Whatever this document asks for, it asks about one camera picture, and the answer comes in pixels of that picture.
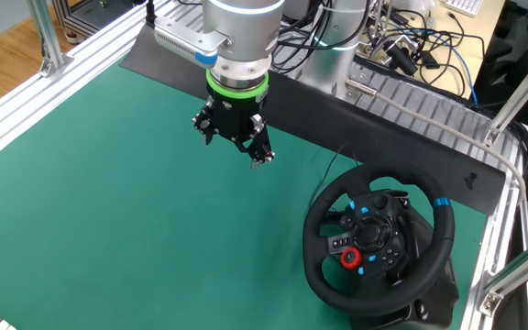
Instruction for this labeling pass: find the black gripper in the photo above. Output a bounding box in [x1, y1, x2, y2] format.
[192, 89, 277, 171]

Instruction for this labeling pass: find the black racing steering wheel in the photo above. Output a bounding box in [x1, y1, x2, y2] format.
[302, 160, 457, 317]

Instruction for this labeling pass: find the black wheel base housing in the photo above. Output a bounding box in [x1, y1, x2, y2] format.
[350, 214, 461, 330]

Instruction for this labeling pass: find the green table mat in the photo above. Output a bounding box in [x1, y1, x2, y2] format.
[0, 59, 490, 330]

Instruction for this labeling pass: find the black power adapter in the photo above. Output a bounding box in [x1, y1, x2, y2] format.
[385, 43, 420, 78]

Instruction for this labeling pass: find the white keyboard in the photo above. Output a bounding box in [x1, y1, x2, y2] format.
[444, 0, 485, 18]

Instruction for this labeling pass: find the beige desk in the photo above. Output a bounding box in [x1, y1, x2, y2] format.
[422, 0, 508, 100]

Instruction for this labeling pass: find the thin black wheel cable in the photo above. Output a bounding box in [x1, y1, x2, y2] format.
[320, 145, 361, 198]

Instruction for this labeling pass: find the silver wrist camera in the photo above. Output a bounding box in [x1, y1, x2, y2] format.
[152, 16, 231, 70]

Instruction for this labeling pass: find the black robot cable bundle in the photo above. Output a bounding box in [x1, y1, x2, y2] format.
[268, 0, 375, 77]

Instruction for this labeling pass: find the grey braided hose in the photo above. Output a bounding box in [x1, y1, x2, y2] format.
[345, 77, 528, 203]

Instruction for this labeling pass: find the black camera cable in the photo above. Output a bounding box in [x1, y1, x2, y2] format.
[144, 0, 158, 27]

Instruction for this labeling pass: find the aluminium frame post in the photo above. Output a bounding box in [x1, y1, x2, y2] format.
[478, 237, 528, 318]
[26, 0, 75, 78]
[482, 36, 528, 148]

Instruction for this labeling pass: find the blue cable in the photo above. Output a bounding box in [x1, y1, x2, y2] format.
[385, 20, 479, 105]

